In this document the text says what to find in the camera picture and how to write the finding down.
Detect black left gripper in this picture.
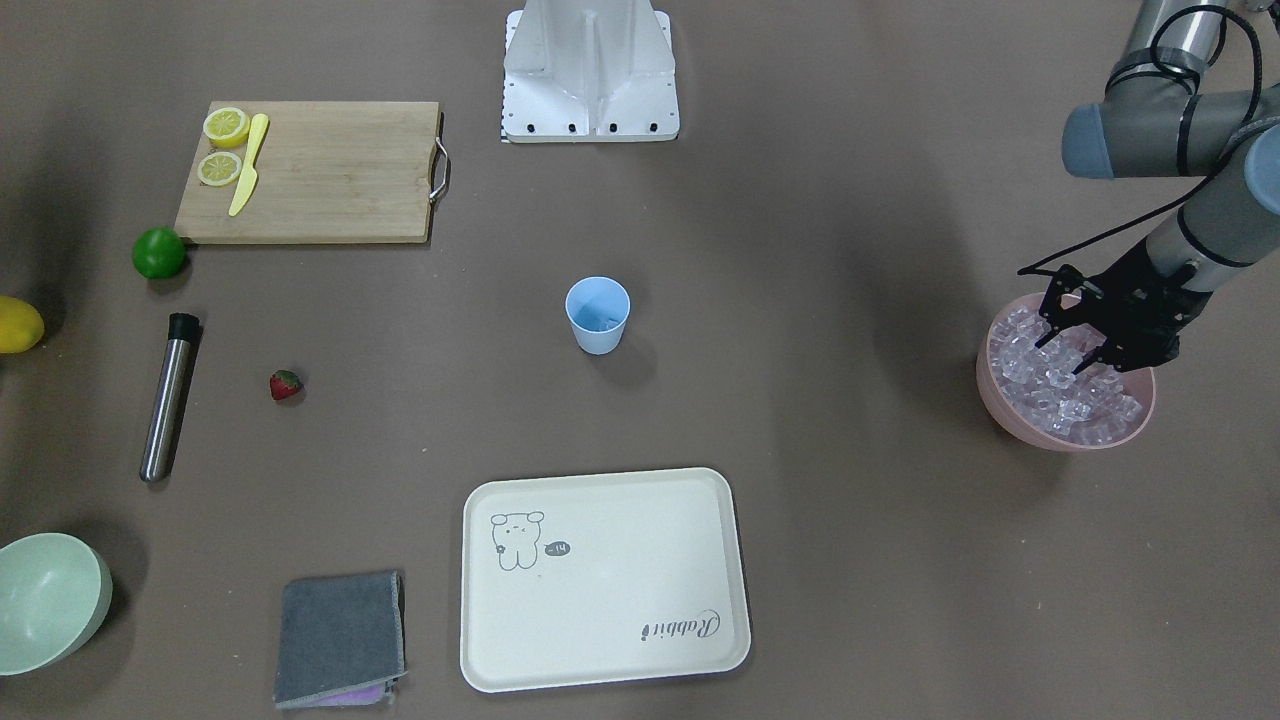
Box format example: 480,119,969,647
1034,243,1206,375

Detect red strawberry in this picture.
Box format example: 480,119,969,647
268,369,305,402

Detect pink bowl of ice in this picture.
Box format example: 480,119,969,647
975,293,1157,452

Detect light blue cup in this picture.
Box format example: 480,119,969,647
564,275,631,356

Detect cream rabbit tray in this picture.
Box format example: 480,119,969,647
460,468,753,693

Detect grey folded cloth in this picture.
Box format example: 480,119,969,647
271,570,407,711

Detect yellow plastic knife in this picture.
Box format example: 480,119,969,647
227,113,270,217

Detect lemon half upper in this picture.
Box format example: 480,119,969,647
202,106,251,149

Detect steel muddler black tip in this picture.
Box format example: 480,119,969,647
138,313,202,484

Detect green lime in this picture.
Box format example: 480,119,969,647
131,225,187,281

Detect yellow lemon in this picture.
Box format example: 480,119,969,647
0,296,46,354

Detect mint green bowl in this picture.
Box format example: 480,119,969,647
1,533,114,676

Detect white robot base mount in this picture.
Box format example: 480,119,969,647
500,1,681,143

